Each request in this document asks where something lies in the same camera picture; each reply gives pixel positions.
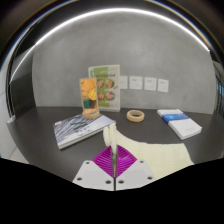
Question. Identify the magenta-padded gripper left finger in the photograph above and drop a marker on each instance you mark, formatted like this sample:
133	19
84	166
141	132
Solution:
95	175

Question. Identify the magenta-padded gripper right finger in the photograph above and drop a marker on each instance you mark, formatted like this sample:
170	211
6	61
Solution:
135	175

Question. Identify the cream yellow towel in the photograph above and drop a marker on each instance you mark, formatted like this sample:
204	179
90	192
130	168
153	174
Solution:
160	155

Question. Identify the grey patterned magazine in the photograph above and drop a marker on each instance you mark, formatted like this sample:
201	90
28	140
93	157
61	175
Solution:
80	130

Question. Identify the thick white book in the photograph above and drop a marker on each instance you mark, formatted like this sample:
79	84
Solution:
186	129

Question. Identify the white book with blue band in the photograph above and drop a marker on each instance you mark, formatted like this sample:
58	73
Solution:
175	116

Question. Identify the orange sign on wooden base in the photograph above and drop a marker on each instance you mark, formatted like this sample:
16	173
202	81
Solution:
89	96

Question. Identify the green menu stand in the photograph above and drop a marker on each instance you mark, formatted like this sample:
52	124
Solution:
108	86

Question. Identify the black-framed glass partition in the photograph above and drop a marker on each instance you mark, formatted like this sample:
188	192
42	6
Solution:
219	90

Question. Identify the curved ceiling light strip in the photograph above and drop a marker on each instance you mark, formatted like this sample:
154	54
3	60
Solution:
113	11

